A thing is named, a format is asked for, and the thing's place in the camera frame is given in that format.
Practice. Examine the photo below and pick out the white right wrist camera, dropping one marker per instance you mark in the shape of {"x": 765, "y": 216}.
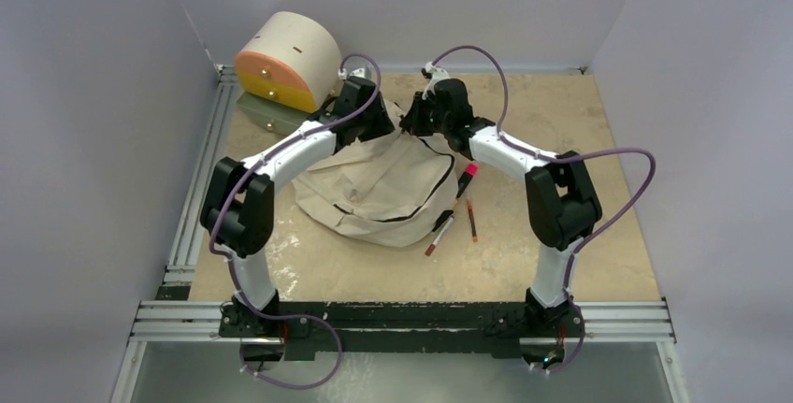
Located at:
{"x": 433, "y": 75}

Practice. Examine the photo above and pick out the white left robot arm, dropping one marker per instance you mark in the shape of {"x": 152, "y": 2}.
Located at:
{"x": 239, "y": 206}

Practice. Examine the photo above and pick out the beige canvas backpack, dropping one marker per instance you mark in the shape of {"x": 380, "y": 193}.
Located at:
{"x": 389, "y": 191}

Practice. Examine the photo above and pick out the thin red pen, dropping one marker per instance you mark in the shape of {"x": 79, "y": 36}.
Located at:
{"x": 472, "y": 220}

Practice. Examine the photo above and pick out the round drawer cabinet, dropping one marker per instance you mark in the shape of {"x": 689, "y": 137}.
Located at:
{"x": 287, "y": 70}

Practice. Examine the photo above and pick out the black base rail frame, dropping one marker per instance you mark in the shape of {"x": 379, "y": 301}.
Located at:
{"x": 500, "y": 329}

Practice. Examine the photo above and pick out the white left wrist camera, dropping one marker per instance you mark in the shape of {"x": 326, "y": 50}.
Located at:
{"x": 366, "y": 74}

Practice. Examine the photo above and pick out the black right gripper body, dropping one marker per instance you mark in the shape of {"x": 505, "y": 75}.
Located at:
{"x": 427, "y": 120}

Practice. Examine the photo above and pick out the aluminium side rail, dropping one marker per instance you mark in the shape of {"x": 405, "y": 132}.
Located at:
{"x": 187, "y": 243}

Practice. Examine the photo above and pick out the black pink highlighter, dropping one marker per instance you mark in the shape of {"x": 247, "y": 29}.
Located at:
{"x": 466, "y": 178}

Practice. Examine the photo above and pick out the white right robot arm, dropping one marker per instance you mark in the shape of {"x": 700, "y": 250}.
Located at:
{"x": 563, "y": 206}

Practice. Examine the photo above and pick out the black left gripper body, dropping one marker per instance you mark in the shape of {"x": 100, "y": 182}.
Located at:
{"x": 372, "y": 122}

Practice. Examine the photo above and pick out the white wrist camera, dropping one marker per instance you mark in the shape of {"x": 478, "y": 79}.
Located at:
{"x": 433, "y": 75}
{"x": 366, "y": 74}

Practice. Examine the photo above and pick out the white brown marker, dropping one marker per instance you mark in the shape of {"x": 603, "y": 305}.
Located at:
{"x": 439, "y": 236}

